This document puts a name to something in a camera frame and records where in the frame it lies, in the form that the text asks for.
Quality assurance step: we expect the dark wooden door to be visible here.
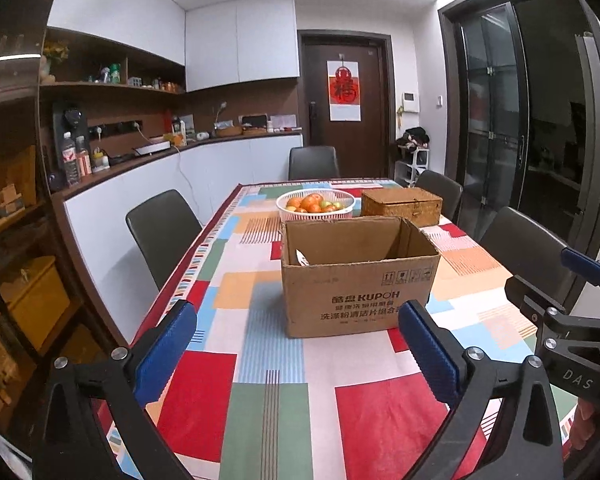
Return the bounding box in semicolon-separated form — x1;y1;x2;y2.
299;32;394;182

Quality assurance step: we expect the white lower cabinet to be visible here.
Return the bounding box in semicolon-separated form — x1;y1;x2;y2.
62;133;305;343

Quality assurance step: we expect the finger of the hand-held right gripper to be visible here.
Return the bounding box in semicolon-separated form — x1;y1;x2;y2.
505;276;600;347
561;246;600;321

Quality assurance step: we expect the black countertop drink machine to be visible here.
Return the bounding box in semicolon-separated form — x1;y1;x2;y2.
52;102;92;161

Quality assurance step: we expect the yellow storage bin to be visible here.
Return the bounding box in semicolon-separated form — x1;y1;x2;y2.
0;255;72;352

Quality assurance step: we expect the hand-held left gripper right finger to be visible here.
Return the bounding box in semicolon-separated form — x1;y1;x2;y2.
398;300;566;480

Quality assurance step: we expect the white plastic fruit basket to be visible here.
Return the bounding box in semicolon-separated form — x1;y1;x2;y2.
276;189;357;224

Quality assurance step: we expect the wooden wall shelf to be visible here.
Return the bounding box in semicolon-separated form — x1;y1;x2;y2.
39;27;187;100

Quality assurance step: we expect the colourful patchwork tablecloth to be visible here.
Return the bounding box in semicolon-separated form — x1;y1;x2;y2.
97;179;581;480

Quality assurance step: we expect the dark grey dining chair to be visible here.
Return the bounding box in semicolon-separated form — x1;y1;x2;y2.
288;146;341;181
126;189;204;292
480;206;587;312
415;170;464;227

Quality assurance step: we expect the brown cardboard box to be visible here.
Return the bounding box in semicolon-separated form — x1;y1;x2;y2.
280;216;441;339

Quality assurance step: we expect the woven wicker lidded box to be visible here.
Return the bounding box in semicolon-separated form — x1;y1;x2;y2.
361;187;443;228

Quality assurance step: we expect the white shoe rack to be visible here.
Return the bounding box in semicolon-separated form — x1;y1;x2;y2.
394;127;432;189

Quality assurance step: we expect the white upper cabinet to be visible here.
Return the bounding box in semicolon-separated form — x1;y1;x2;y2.
185;0;301;94

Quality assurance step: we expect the yellow flower bouquet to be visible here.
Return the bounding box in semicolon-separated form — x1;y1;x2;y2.
41;41;71;84

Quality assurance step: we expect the red and white wall calendar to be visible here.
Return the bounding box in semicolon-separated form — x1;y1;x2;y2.
328;60;362;122

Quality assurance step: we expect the black framed glass sliding door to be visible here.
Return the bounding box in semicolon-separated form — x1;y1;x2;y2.
439;0;600;313

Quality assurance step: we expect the pile of oranges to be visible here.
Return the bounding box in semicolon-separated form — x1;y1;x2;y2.
286;193;346;214

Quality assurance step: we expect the white cabinet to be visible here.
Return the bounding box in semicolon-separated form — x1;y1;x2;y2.
185;0;301;94
62;133;305;343

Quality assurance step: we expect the flat white countertop appliance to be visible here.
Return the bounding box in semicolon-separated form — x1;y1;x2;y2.
132;141;173;157

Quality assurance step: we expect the clear red-label water bottle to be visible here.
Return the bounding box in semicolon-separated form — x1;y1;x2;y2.
60;132;83;187
75;136;94;177

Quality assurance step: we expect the person's right hand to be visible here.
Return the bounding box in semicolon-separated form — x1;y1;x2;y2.
567;402;600;454

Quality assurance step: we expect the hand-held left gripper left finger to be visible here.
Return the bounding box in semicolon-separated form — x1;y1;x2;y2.
32;299;198;480

